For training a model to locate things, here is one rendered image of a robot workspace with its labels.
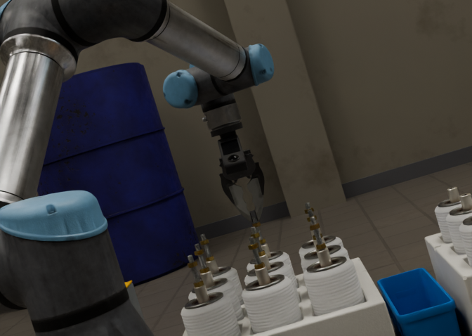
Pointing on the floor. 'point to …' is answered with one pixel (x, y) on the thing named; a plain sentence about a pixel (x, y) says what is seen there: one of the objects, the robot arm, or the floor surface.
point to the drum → (121, 168)
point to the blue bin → (418, 305)
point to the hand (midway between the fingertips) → (253, 216)
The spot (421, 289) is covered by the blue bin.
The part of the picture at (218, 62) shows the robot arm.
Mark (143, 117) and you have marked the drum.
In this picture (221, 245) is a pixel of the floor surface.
